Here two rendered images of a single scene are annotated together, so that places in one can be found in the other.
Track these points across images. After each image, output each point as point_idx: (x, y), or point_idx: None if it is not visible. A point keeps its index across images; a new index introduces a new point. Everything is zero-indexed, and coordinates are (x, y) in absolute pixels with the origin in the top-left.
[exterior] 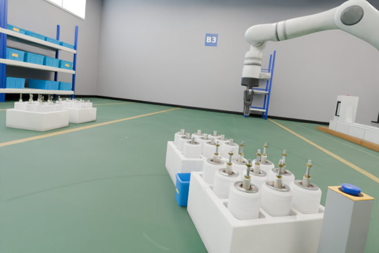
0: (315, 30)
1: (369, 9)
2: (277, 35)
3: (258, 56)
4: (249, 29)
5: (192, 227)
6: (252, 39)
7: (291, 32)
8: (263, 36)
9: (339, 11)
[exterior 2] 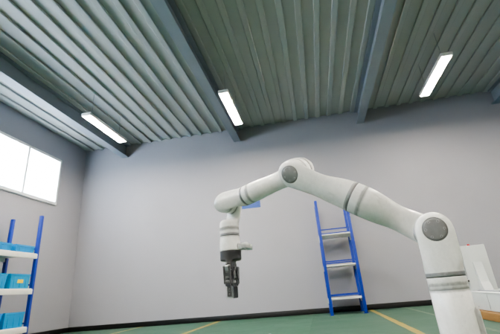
0: (276, 189)
1: (300, 167)
2: (242, 200)
3: (231, 225)
4: (216, 197)
5: None
6: (220, 208)
7: (253, 196)
8: (230, 203)
9: (280, 172)
